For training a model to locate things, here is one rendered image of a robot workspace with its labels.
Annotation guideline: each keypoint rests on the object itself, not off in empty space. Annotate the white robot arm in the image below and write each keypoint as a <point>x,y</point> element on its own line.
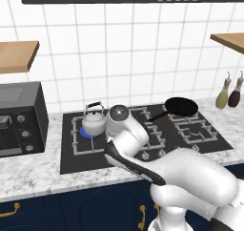
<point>190,174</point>

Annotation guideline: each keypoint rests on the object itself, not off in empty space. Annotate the silver hob knob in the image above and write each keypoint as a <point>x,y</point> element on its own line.
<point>162,152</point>
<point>145,156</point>
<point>196,148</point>

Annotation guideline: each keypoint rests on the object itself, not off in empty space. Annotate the black frying pan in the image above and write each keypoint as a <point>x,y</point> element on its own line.
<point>181,106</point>

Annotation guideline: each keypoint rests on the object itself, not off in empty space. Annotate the black gas hob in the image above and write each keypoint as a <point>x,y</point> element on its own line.
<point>68,145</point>

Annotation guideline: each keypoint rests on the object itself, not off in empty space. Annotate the navy cupboard door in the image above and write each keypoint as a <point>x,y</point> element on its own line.
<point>236,171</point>
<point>31,215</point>
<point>101,206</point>

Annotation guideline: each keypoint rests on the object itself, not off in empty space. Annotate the grey toaster oven knob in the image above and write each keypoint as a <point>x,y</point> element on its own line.
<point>21,118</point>
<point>25,133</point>
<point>29,148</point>

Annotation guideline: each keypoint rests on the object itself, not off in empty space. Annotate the yellow oil bottle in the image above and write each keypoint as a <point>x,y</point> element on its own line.
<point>222,98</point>

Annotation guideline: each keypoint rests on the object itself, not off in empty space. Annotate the black toaster oven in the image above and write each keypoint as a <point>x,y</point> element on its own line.
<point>22,98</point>

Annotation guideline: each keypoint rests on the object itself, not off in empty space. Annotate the dark vinegar bottle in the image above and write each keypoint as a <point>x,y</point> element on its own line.
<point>234,97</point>

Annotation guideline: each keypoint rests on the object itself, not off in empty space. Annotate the wooden wall shelf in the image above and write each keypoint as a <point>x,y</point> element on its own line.
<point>230,40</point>
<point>14,55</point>

